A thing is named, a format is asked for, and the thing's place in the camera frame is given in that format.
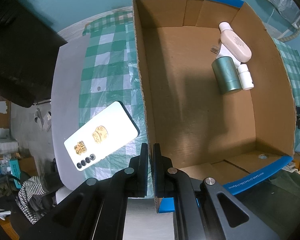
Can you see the green checkered tablecloth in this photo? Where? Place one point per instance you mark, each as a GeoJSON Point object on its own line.
{"type": "Point", "coordinates": [110, 74]}

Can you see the white charger adapter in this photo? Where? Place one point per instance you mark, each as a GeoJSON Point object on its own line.
{"type": "Point", "coordinates": [222, 51]}

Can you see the striped clothing pile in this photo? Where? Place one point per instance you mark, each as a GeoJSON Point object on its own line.
{"type": "Point", "coordinates": [35, 199]}

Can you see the green metal tin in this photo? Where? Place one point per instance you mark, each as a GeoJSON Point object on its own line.
{"type": "Point", "coordinates": [226, 75]}

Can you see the pink lotion bottle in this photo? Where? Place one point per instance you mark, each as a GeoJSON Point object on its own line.
{"type": "Point", "coordinates": [234, 43]}

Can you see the blue-edged cardboard box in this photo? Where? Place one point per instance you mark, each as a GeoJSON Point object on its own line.
{"type": "Point", "coordinates": [240, 138]}

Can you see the small white bottle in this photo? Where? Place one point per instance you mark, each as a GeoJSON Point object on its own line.
{"type": "Point", "coordinates": [245, 77]}

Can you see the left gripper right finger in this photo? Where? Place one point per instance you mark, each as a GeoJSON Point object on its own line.
{"type": "Point", "coordinates": [168, 180]}

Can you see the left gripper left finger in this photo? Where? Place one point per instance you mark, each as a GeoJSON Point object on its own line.
{"type": "Point", "coordinates": [132, 181]}

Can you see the white smartphone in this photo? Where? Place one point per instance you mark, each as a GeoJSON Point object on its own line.
{"type": "Point", "coordinates": [101, 136]}

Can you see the silver foil sheet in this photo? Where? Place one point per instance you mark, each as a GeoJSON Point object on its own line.
{"type": "Point", "coordinates": [290, 12]}

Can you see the teal cardboard box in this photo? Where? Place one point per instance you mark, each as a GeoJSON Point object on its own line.
{"type": "Point", "coordinates": [15, 171]}

